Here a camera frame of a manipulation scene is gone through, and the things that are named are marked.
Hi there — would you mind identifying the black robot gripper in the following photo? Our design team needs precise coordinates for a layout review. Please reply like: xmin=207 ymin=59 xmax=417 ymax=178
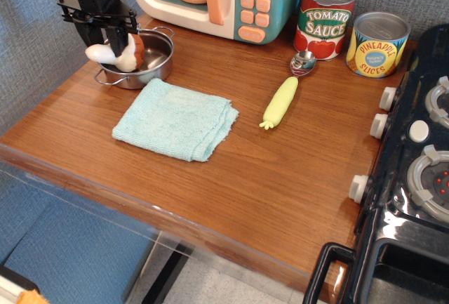
xmin=57 ymin=0 xmax=138 ymax=58

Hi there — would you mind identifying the white brown plush mushroom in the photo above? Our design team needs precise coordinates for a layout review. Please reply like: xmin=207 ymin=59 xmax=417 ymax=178
xmin=85 ymin=34 xmax=145 ymax=73

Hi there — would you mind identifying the small steel pot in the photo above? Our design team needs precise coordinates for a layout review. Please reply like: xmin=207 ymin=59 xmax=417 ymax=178
xmin=94 ymin=26 xmax=175 ymax=90

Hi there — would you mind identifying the light blue cloth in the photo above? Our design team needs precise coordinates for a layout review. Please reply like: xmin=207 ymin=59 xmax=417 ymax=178
xmin=112 ymin=79 xmax=239 ymax=162

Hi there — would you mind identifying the toy microwave oven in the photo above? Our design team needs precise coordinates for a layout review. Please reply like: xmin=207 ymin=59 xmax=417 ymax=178
xmin=129 ymin=0 xmax=305 ymax=46

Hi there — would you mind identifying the tomato sauce can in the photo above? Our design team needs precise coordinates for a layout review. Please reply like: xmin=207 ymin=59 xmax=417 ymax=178
xmin=294 ymin=0 xmax=356 ymax=60

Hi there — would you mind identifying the pineapple slices can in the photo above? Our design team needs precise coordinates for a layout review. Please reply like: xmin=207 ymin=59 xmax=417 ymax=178
xmin=346 ymin=12 xmax=411 ymax=79

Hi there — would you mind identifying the orange black object at corner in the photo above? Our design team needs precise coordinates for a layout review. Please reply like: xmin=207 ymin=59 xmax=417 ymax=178
xmin=1 ymin=265 xmax=49 ymax=304

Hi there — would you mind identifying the black toy stove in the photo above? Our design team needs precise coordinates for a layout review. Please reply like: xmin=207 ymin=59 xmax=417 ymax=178
xmin=304 ymin=24 xmax=448 ymax=303

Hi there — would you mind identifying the spoon with yellow handle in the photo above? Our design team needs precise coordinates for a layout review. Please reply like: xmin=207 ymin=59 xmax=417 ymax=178
xmin=259 ymin=51 xmax=316 ymax=130

